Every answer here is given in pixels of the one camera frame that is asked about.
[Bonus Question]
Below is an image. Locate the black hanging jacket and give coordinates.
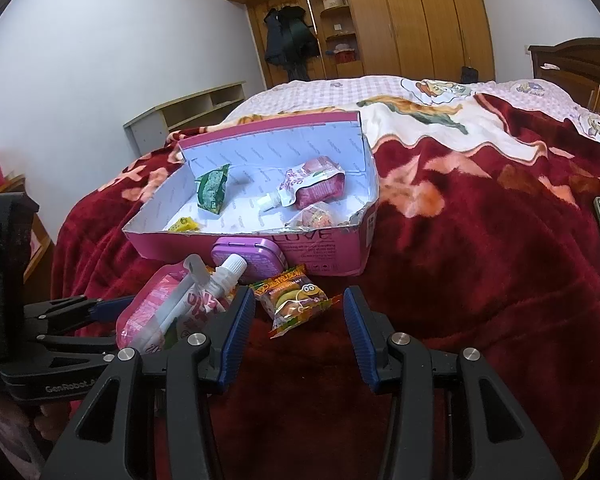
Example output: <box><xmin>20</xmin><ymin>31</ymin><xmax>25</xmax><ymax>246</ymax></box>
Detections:
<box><xmin>264</xmin><ymin>7</ymin><xmax>293</xmax><ymax>67</ymax></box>

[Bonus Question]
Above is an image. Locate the red floral blanket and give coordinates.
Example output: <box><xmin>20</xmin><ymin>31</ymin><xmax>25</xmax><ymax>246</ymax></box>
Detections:
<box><xmin>50</xmin><ymin>92</ymin><xmax>600</xmax><ymax>480</ymax></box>

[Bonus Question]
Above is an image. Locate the yellow cartoon gummy packet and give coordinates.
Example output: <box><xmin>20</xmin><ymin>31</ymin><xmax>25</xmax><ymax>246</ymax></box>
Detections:
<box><xmin>249</xmin><ymin>264</ymin><xmax>342</xmax><ymax>338</ymax></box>

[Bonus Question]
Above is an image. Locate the clear gummy candy packet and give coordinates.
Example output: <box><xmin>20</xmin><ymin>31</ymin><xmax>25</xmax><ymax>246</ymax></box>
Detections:
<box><xmin>286</xmin><ymin>201</ymin><xmax>348</xmax><ymax>231</ymax></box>

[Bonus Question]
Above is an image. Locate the dark wooden headboard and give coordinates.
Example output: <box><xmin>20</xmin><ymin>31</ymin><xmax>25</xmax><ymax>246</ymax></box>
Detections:
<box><xmin>528</xmin><ymin>37</ymin><xmax>600</xmax><ymax>116</ymax></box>

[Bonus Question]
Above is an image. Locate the pink spouted drink pouch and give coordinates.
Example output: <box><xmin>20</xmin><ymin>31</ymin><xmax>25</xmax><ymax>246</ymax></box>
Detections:
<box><xmin>259</xmin><ymin>156</ymin><xmax>346</xmax><ymax>211</ymax></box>
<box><xmin>116</xmin><ymin>254</ymin><xmax>248</xmax><ymax>356</ymax></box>

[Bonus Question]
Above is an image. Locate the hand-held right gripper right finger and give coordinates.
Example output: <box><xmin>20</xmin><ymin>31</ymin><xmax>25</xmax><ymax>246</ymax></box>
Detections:
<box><xmin>343</xmin><ymin>286</ymin><xmax>563</xmax><ymax>480</ymax></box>

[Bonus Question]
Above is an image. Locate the pink checkered bed sheet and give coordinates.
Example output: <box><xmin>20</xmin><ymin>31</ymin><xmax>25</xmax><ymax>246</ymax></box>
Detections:
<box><xmin>222</xmin><ymin>75</ymin><xmax>600</xmax><ymax>148</ymax></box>

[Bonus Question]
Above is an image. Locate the dark green hanging jacket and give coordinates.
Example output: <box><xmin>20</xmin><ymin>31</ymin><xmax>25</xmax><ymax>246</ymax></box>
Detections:
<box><xmin>286</xmin><ymin>6</ymin><xmax>321</xmax><ymax>61</ymax></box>

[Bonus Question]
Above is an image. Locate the pink cardboard box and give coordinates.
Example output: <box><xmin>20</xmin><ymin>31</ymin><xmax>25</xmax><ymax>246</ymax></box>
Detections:
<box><xmin>122</xmin><ymin>111</ymin><xmax>379</xmax><ymax>277</ymax></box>

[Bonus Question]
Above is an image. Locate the person's left forearm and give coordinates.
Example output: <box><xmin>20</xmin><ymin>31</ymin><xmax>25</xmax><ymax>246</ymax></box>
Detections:
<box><xmin>0</xmin><ymin>400</ymin><xmax>46</xmax><ymax>480</ymax></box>

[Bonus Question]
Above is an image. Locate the person's left hand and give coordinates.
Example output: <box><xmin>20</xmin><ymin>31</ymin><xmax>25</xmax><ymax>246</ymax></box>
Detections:
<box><xmin>30</xmin><ymin>401</ymin><xmax>78</xmax><ymax>441</ymax></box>

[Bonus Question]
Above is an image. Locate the low open shelf unit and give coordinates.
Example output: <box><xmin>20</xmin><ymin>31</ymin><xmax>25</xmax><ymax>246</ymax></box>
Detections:
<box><xmin>123</xmin><ymin>81</ymin><xmax>247</xmax><ymax>157</ymax></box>

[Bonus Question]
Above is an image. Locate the wooden wardrobe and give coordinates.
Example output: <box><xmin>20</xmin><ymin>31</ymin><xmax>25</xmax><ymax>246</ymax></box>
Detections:
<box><xmin>219</xmin><ymin>0</ymin><xmax>496</xmax><ymax>90</ymax></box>

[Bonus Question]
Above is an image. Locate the wooden nightstand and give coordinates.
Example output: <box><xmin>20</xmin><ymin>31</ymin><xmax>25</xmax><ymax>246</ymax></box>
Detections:
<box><xmin>0</xmin><ymin>175</ymin><xmax>56</xmax><ymax>286</ymax></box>

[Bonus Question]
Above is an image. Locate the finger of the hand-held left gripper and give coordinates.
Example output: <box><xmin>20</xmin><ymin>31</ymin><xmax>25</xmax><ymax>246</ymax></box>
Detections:
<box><xmin>30</xmin><ymin>333</ymin><xmax>121</xmax><ymax>357</ymax></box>
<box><xmin>22</xmin><ymin>296</ymin><xmax>136</xmax><ymax>336</ymax></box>

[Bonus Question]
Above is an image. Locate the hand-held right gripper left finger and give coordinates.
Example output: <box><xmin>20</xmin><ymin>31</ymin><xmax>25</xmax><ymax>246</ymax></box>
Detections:
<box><xmin>40</xmin><ymin>285</ymin><xmax>257</xmax><ymax>480</ymax></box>

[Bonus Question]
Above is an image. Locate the green snack packet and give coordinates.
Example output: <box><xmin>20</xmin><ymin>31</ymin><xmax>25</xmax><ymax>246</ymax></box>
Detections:
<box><xmin>195</xmin><ymin>164</ymin><xmax>231</xmax><ymax>216</ymax></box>

